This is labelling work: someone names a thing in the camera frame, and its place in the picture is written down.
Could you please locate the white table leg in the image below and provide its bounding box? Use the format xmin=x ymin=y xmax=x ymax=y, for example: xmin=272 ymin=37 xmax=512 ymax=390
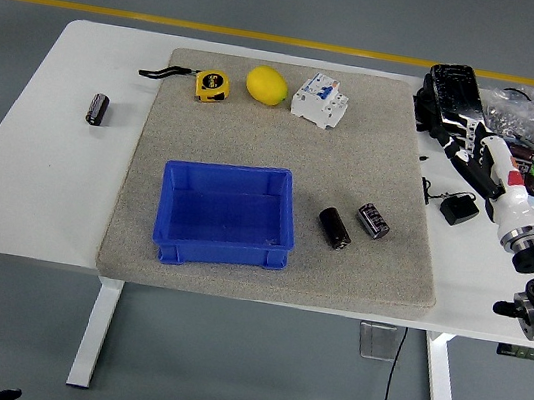
xmin=415 ymin=330 xmax=473 ymax=400
xmin=65 ymin=274 xmax=126 ymax=393

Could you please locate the brown capacitor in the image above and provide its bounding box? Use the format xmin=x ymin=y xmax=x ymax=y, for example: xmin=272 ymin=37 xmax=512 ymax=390
xmin=511 ymin=144 xmax=534 ymax=168

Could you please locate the metal floor plate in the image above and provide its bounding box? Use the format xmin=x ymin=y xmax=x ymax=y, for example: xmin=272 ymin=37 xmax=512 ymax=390
xmin=354 ymin=320 xmax=404 ymax=364

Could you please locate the black hanging cable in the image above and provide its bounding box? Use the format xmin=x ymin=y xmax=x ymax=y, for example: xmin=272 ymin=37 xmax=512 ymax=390
xmin=380 ymin=325 xmax=410 ymax=400

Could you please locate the grey-brown mat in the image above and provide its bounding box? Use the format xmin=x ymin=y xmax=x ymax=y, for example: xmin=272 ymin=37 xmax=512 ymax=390
xmin=92 ymin=39 xmax=468 ymax=329

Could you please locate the yellow lemon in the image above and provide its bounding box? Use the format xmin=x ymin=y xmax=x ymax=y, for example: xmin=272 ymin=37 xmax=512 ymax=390
xmin=242 ymin=63 xmax=293 ymax=110

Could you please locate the white circuit breaker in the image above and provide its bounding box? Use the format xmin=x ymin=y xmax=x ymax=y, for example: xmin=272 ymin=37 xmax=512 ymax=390
xmin=287 ymin=68 xmax=355 ymax=134

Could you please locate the table height control panel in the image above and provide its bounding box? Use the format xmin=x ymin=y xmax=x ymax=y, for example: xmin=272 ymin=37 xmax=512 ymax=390
xmin=496 ymin=342 xmax=534 ymax=361

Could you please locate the long dark brown battery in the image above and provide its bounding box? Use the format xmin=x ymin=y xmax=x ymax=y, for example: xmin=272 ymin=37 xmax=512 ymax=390
xmin=314 ymin=205 xmax=358 ymax=252

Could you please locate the small black adapter with cord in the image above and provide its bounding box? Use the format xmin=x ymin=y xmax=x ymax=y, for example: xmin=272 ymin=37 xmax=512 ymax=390
xmin=414 ymin=175 xmax=484 ymax=231

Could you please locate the black glossy device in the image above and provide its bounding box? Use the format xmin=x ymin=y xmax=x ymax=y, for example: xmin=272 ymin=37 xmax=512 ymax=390
xmin=409 ymin=58 xmax=498 ymax=149

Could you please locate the black cylindrical battery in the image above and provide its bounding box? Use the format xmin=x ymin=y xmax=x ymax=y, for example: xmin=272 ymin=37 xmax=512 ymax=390
xmin=83 ymin=90 xmax=113 ymax=128

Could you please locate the blue plastic box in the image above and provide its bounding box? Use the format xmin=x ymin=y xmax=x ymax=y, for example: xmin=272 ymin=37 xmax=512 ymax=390
xmin=149 ymin=151 xmax=307 ymax=284

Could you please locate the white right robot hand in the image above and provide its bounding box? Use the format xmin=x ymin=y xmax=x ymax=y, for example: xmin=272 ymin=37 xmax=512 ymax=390
xmin=432 ymin=116 xmax=534 ymax=241

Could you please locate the yellow tape measure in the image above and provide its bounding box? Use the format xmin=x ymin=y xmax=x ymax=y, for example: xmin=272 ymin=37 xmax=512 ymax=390
xmin=135 ymin=59 xmax=234 ymax=107

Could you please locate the short black striped battery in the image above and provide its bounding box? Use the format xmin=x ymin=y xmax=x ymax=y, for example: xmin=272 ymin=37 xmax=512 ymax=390
xmin=352 ymin=201 xmax=394 ymax=242

